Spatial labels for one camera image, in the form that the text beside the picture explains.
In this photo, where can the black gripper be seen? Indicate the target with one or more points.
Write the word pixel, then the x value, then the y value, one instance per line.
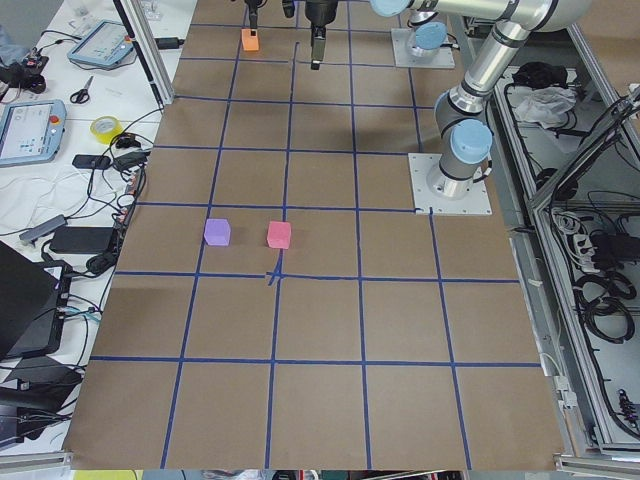
pixel 318 12

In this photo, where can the orange foam cube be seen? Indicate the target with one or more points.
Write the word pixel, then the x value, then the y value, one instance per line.
pixel 250 40

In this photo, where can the right teach pendant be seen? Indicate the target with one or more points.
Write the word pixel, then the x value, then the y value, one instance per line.
pixel 105 46

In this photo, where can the teach pendant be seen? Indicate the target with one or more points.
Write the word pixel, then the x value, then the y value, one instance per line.
pixel 105 46
pixel 31 132

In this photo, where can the yellow tape roll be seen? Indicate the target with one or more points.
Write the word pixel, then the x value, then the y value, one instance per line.
pixel 106 128

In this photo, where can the pink foam cube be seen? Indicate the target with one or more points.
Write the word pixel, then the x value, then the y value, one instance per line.
pixel 279 235

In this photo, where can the purple foam cube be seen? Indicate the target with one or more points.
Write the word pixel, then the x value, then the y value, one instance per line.
pixel 217 232

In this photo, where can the left teach pendant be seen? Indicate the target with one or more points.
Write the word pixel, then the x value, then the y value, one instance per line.
pixel 31 132

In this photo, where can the black power adapter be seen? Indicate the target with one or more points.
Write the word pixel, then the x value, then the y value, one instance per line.
pixel 81 240

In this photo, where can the black laptop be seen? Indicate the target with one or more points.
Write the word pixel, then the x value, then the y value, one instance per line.
pixel 33 295

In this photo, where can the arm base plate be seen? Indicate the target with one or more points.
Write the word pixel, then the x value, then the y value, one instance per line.
pixel 434 193
pixel 407 54

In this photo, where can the aluminium frame post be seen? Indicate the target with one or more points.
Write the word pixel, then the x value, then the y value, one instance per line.
pixel 143 40

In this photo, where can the black handled scissors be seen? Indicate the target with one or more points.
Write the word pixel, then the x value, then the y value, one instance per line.
pixel 81 96

